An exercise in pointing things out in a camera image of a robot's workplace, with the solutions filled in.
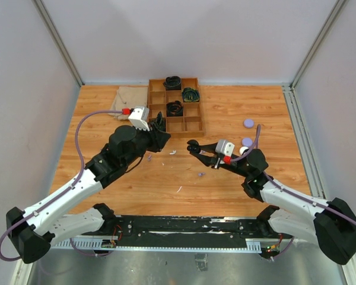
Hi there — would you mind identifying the black rolled tie top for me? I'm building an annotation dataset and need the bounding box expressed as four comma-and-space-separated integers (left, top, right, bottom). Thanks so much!
163, 76, 182, 91

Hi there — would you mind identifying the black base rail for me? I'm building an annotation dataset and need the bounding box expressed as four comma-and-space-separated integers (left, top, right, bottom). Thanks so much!
99, 216, 278, 249

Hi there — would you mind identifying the white earbud case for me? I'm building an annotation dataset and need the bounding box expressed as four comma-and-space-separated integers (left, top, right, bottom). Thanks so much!
239, 146, 249, 156

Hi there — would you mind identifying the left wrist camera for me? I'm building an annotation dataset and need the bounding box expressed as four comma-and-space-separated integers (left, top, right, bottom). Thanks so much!
128, 106, 150, 131

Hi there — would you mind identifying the purple earbud case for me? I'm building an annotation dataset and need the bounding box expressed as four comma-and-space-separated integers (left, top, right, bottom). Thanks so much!
243, 119, 255, 128
241, 137, 253, 147

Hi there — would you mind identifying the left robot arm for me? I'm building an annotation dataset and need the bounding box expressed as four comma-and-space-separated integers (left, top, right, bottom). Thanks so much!
5, 124, 171, 264

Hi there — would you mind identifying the purple earbud case near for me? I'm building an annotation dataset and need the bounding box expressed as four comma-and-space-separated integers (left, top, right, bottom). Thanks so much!
241, 137, 253, 147

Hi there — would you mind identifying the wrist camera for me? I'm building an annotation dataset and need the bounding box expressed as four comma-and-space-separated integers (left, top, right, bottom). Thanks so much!
128, 106, 150, 131
215, 139, 235, 157

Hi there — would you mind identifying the black earbud case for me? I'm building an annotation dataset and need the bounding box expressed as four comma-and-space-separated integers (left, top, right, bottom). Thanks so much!
187, 140, 201, 154

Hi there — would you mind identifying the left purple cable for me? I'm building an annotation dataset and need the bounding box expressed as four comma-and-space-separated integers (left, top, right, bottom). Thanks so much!
0, 107, 131, 262

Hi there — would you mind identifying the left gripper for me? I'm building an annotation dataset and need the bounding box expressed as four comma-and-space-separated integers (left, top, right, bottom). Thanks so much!
122, 121, 171, 167

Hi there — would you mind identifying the dark floral folded tie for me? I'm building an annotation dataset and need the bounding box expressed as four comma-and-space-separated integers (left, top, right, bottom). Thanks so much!
149, 112, 166, 132

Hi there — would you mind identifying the blue yellow rolled tie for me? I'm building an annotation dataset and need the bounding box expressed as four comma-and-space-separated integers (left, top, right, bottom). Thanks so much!
182, 87, 200, 103

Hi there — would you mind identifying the wooden compartment tray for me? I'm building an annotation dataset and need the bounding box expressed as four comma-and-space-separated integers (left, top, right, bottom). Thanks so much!
147, 76, 205, 138

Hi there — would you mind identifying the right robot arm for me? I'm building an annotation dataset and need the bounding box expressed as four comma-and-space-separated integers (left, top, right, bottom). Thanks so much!
187, 140, 356, 265

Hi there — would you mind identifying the purple cable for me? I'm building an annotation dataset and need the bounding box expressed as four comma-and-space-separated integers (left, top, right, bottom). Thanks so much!
224, 123, 356, 247
0, 107, 131, 262

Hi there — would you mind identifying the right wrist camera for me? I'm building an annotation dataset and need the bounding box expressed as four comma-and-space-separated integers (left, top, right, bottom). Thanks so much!
215, 139, 235, 157

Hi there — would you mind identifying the purple earbud case far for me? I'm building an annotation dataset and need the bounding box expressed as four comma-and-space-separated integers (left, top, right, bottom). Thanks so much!
243, 119, 255, 128

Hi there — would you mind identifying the beige folded cloth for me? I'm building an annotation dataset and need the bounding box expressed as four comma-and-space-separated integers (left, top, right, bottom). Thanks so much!
110, 86, 148, 111

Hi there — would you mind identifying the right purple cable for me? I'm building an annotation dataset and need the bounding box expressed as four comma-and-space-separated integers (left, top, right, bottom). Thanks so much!
224, 123, 356, 247

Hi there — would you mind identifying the black orange rolled tie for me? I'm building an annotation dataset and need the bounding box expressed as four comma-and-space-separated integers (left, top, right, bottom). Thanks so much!
166, 100, 183, 117

